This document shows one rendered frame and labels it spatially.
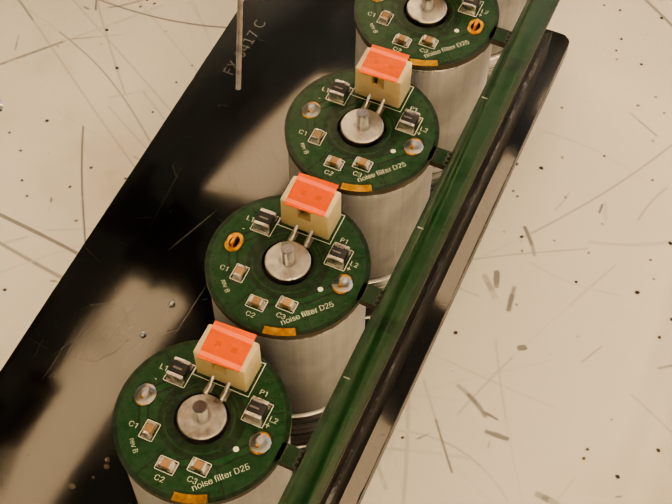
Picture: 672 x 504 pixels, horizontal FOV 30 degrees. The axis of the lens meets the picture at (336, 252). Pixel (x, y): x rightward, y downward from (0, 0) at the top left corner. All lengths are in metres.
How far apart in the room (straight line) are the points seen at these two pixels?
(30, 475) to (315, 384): 0.06
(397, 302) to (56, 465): 0.08
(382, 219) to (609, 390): 0.07
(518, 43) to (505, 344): 0.07
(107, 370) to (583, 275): 0.10
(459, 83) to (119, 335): 0.08
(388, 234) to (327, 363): 0.03
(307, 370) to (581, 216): 0.10
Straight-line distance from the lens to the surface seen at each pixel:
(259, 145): 0.27
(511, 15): 0.25
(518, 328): 0.26
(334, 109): 0.21
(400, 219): 0.21
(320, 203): 0.19
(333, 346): 0.19
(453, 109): 0.22
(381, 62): 0.20
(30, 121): 0.29
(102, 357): 0.24
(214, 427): 0.18
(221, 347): 0.17
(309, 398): 0.20
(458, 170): 0.20
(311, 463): 0.17
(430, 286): 0.24
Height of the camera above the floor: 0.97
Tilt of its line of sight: 58 degrees down
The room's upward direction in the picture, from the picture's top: 1 degrees clockwise
